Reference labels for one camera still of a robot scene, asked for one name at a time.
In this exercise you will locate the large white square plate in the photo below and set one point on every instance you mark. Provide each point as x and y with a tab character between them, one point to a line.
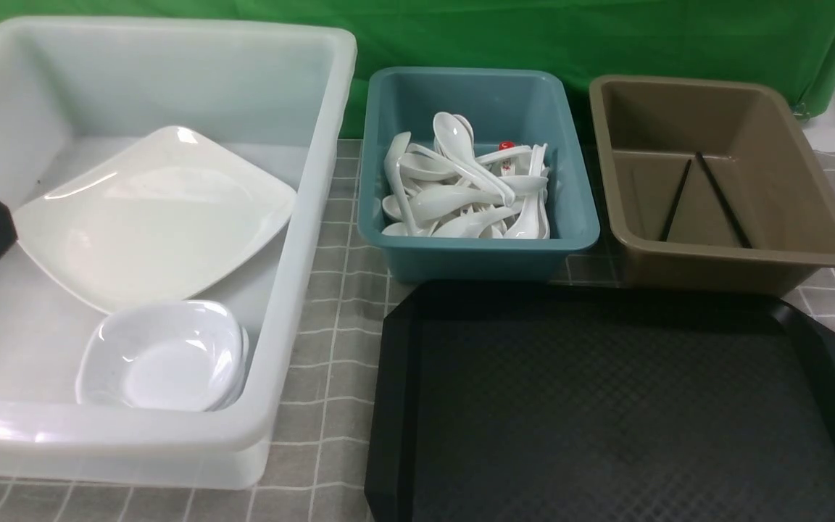
164	219

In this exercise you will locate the white bowl tray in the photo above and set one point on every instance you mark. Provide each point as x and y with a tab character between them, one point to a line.
235	392
181	356

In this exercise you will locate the white ceramic soup spoon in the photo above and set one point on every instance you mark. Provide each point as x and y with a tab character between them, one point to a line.
457	144

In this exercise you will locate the black chopstick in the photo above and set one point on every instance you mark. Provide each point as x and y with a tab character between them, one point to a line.
671	214
723	201

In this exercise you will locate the large translucent white bin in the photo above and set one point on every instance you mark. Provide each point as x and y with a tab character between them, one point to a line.
75	90

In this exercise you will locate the grey checked tablecloth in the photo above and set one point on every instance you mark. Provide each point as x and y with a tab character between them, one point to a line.
316	464

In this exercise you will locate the white spoon left leaning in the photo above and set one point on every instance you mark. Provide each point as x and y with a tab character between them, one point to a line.
392	169

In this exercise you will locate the white spoon upright back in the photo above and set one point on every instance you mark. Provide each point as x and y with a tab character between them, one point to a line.
467	125

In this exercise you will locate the teal plastic bin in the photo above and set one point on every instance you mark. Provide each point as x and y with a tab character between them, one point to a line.
524	106

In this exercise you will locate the black serving tray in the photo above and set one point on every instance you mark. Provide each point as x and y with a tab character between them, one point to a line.
525	401

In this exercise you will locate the white spoon front right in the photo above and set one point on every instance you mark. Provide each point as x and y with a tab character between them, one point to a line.
531	223

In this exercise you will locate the brown plastic bin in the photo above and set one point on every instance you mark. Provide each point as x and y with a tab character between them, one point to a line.
647	127

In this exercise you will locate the green backdrop cloth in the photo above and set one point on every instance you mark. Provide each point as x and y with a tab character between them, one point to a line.
786	45

